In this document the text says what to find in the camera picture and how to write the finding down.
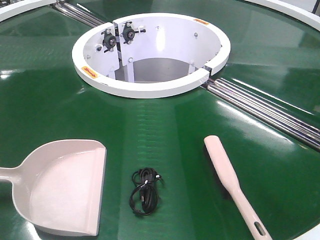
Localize black cable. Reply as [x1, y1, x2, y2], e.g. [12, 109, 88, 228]
[128, 167, 166, 217]

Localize pink hand brush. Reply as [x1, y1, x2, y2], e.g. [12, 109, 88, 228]
[203, 135, 272, 240]

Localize pink plastic dustpan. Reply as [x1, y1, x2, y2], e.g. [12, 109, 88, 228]
[0, 139, 107, 237]

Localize green conveyor belt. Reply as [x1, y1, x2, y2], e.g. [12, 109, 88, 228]
[0, 0, 320, 240]

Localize right black bearing unit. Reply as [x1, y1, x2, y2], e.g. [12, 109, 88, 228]
[120, 21, 146, 45]

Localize black bearing unit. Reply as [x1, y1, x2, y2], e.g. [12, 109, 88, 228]
[101, 28, 117, 53]
[120, 21, 146, 45]

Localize left black bearing unit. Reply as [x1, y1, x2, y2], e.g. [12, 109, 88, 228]
[101, 28, 117, 53]

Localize top-left steel roller set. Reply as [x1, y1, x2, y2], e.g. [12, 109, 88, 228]
[51, 0, 105, 28]

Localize white outer rim right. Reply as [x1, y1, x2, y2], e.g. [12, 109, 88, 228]
[248, 0, 320, 32]

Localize white rim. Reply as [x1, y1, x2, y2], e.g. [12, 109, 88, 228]
[248, 0, 320, 32]
[0, 0, 58, 22]

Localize white outer rim left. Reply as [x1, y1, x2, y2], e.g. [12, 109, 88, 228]
[0, 0, 58, 22]

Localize white central ring housing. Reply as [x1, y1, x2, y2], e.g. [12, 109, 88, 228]
[72, 13, 231, 99]

